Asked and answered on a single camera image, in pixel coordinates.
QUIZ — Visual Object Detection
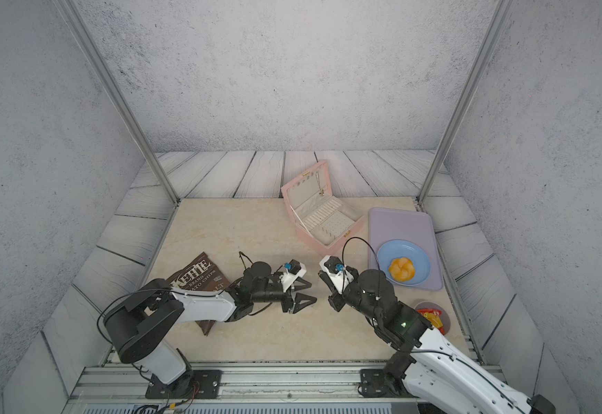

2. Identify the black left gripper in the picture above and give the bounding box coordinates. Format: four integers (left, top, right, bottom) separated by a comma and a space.
250, 278, 318, 315

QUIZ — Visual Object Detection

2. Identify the pink jewelry box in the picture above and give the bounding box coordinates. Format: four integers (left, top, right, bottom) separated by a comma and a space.
281, 160, 365, 256

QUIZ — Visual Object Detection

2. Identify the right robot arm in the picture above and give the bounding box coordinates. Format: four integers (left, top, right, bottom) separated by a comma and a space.
318, 267, 556, 413

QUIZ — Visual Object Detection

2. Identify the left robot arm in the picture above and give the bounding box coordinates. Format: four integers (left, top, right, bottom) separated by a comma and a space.
101, 260, 317, 387

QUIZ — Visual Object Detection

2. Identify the blue plate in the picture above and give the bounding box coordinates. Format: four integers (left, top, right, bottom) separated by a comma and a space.
377, 240, 431, 287

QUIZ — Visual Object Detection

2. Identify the yellow braided bread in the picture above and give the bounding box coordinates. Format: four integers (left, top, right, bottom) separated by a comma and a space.
388, 257, 416, 283

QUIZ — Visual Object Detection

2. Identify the lilac tray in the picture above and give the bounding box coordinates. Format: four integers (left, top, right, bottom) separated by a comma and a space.
368, 208, 444, 291

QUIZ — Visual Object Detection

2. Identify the brown kettle chips bag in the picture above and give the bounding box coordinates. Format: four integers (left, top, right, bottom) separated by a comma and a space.
166, 252, 235, 336

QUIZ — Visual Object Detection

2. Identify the red yellow snack packet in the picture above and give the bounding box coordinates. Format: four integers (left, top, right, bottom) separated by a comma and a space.
417, 308, 445, 335

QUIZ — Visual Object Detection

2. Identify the pink bowl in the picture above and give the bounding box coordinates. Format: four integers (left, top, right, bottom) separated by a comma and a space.
414, 301, 451, 336

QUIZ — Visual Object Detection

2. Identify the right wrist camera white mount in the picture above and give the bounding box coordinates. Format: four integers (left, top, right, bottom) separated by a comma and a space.
319, 255, 358, 289

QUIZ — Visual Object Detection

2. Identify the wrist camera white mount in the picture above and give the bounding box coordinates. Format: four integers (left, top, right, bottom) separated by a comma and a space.
279, 260, 307, 293
319, 255, 358, 289

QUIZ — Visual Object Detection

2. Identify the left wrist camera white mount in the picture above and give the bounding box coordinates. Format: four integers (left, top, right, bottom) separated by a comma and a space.
279, 260, 307, 293

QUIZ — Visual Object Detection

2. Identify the black right camera cable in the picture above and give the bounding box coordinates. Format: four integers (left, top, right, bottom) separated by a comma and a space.
341, 236, 382, 273

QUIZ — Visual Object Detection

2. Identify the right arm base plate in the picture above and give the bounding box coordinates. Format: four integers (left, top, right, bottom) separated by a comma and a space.
357, 369, 412, 398

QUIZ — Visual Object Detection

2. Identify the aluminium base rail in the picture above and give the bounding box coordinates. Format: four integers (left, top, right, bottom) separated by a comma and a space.
62, 361, 509, 414

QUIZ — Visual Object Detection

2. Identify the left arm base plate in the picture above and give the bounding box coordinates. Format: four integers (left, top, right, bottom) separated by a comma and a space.
145, 369, 223, 400

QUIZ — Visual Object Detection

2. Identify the silver left frame post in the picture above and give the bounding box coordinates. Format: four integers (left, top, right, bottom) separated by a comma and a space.
55, 0, 181, 207

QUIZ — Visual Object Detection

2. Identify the silver frame post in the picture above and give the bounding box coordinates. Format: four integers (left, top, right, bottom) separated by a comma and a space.
55, 0, 181, 207
417, 0, 513, 205

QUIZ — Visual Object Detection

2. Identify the silver right frame post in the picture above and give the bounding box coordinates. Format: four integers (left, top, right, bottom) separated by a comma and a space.
417, 0, 513, 205

